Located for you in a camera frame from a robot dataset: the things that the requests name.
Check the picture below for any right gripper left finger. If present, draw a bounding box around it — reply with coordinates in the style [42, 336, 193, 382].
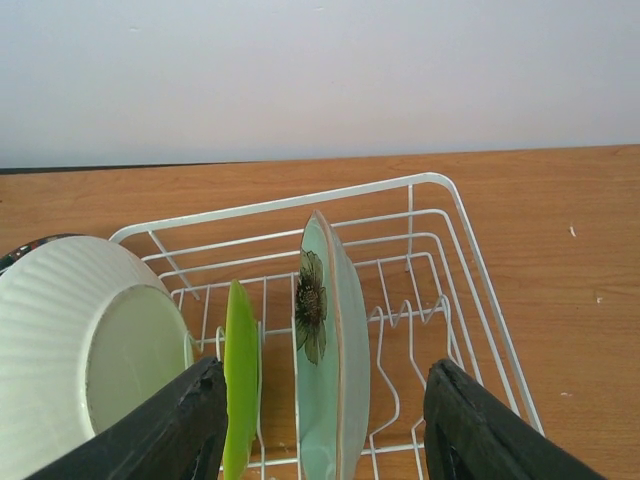
[30, 356, 228, 479]

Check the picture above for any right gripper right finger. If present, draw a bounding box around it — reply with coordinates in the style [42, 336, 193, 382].
[423, 359, 603, 479]

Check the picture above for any lime green plate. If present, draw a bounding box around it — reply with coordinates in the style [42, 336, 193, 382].
[223, 280, 259, 479]

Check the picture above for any floral patterned bowl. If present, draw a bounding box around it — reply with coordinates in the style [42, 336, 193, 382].
[1, 236, 194, 479]

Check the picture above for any white wire dish rack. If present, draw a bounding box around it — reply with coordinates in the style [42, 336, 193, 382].
[112, 173, 540, 479]

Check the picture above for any teal flower plate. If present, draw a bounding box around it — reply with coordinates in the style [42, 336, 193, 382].
[294, 211, 371, 479]

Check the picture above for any black rimmed plate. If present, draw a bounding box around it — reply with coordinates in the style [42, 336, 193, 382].
[0, 233, 76, 275]

